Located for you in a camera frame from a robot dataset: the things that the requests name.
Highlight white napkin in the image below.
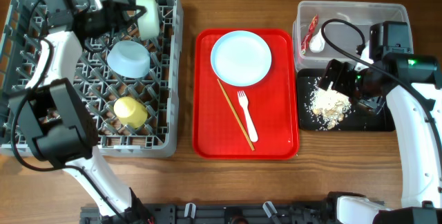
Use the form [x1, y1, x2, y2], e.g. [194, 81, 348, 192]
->
[309, 28, 326, 53]

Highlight yellow plastic cup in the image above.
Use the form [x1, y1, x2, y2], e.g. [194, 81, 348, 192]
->
[113, 97, 148, 129]

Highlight grey dishwasher rack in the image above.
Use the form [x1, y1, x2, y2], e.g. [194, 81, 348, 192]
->
[1, 0, 184, 158]

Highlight black waste tray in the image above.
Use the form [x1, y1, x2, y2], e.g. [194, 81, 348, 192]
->
[296, 68, 395, 132]

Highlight clear plastic bin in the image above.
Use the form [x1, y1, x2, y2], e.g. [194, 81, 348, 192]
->
[292, 1, 410, 71]

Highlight wooden chopstick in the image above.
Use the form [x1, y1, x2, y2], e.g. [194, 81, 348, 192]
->
[217, 79, 255, 151]

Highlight red sauce packet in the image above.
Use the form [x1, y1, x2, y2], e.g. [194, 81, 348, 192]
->
[300, 15, 318, 55]

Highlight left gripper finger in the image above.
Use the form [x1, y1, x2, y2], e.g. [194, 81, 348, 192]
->
[119, 3, 147, 20]
[113, 24, 138, 41]

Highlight rice and food scraps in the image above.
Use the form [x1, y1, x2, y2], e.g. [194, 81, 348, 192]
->
[304, 79, 352, 131]

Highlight light blue small bowl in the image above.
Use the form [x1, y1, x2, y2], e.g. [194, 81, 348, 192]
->
[107, 40, 151, 78]

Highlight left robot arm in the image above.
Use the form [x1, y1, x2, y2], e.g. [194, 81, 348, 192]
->
[9, 0, 157, 223]

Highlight green bowl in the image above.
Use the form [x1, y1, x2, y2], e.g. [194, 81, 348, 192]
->
[135, 0, 160, 41]

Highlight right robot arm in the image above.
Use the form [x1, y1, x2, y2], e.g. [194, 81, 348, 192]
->
[319, 21, 441, 223]

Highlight light blue plate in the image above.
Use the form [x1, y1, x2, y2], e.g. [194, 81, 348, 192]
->
[210, 30, 272, 87]

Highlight white plastic fork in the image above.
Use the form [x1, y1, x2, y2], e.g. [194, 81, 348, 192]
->
[238, 91, 258, 142]

